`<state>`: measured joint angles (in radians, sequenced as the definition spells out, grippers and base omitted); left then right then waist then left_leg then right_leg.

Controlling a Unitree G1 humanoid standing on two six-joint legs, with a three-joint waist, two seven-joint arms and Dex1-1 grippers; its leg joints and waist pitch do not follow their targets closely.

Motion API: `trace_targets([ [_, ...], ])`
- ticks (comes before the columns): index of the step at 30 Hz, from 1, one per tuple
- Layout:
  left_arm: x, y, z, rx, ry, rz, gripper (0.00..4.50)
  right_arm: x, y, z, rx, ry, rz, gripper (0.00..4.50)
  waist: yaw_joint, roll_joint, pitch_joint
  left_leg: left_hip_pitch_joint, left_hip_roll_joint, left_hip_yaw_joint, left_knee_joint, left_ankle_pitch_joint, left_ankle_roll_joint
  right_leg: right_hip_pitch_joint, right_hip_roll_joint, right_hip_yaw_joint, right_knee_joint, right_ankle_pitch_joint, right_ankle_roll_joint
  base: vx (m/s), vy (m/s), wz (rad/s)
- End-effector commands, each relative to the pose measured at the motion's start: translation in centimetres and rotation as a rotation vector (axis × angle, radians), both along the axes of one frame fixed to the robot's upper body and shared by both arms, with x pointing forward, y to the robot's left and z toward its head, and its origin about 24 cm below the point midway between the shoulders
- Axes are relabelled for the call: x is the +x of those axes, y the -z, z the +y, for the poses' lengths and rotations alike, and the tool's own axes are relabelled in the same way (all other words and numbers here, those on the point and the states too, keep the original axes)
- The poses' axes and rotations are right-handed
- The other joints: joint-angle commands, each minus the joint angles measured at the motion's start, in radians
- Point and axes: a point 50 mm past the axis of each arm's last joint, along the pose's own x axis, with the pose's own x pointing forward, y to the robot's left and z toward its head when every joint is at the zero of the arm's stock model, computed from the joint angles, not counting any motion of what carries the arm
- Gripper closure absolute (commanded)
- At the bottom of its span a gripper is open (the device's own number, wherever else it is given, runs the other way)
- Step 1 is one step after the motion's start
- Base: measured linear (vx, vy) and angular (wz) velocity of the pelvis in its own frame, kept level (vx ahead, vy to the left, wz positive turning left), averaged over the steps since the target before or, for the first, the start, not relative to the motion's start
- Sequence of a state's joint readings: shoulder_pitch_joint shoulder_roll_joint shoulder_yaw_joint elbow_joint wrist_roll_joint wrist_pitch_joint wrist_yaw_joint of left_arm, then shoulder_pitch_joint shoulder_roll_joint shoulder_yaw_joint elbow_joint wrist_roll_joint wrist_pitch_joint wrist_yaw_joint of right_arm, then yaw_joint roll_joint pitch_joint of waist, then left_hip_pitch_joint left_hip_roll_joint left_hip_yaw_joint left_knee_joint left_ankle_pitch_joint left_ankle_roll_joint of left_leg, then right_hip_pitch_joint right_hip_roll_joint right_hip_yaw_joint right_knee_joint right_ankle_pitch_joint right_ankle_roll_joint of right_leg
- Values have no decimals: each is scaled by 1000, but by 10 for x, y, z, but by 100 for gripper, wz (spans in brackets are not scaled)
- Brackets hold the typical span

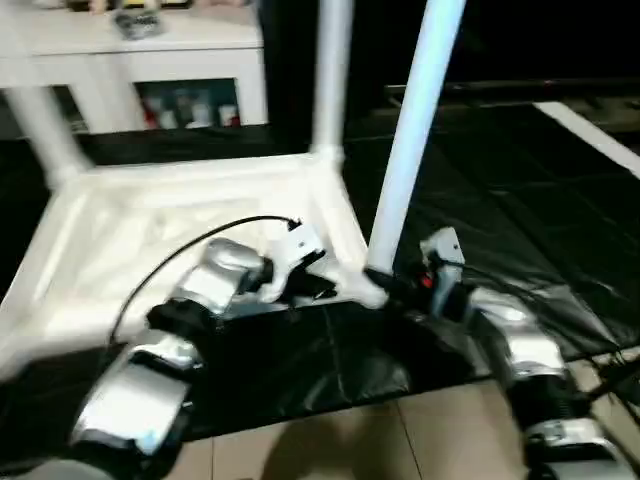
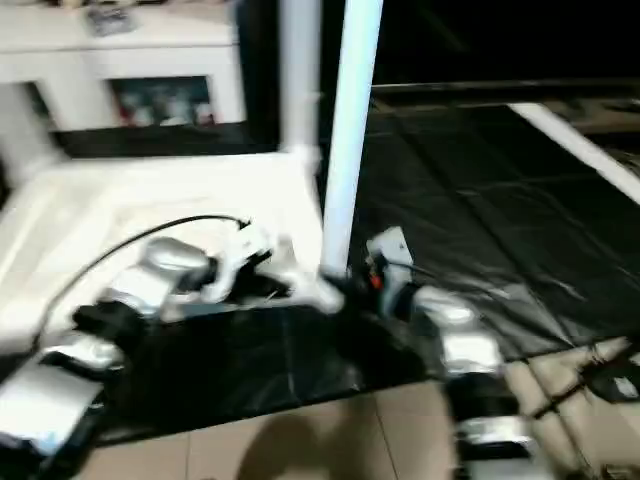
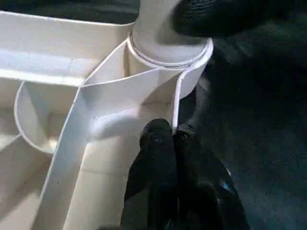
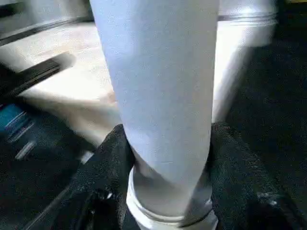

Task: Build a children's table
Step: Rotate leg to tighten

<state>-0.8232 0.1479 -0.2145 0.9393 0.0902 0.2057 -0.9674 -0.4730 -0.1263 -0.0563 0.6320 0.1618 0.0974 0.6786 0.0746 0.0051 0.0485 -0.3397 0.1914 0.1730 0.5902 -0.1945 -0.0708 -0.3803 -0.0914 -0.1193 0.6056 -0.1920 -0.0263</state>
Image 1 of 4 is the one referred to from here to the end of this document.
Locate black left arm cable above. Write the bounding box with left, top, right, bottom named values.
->
left=106, top=215, right=304, bottom=347

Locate white plastic table leg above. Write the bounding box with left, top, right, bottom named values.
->
left=0, top=84, right=95, bottom=192
left=308, top=0, right=352, bottom=162
left=366, top=0, right=470, bottom=282

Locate white glass door cabinet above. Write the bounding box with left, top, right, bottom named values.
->
left=0, top=0, right=270, bottom=135

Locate white flat strip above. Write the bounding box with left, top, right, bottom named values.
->
left=532, top=101, right=640, bottom=180

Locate black box with label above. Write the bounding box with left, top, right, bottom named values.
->
left=262, top=0, right=426, bottom=146

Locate dark crumpled bundle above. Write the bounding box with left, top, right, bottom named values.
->
left=112, top=9, right=165, bottom=42

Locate black long rail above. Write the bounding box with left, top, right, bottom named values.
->
left=383, top=78, right=640, bottom=97

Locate white plastic table top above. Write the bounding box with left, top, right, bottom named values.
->
left=0, top=149, right=390, bottom=382

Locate black tripod stand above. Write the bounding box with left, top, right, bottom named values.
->
left=583, top=348, right=640, bottom=402

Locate black work mat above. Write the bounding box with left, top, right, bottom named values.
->
left=0, top=99, right=640, bottom=442

